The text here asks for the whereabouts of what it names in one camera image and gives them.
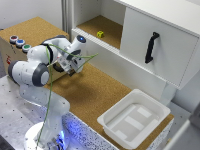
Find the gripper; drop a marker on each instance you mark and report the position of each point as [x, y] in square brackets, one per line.
[76, 62]

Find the yellow block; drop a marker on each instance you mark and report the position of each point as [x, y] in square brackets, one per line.
[100, 34]

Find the white sliding door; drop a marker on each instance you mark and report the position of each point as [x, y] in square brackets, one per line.
[160, 43]

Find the green button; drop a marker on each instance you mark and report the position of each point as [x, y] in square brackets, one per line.
[26, 48]

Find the white plastic box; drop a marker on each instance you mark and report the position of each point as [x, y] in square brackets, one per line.
[135, 119]

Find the red button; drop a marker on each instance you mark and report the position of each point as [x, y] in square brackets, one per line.
[13, 39]

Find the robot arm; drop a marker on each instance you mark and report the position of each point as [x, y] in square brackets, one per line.
[30, 71]

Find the white cabinet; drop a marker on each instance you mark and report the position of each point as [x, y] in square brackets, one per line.
[110, 56]

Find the blue button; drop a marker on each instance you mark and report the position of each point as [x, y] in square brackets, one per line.
[20, 42]

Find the wooden drawer box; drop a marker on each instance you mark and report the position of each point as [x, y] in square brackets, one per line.
[33, 31]

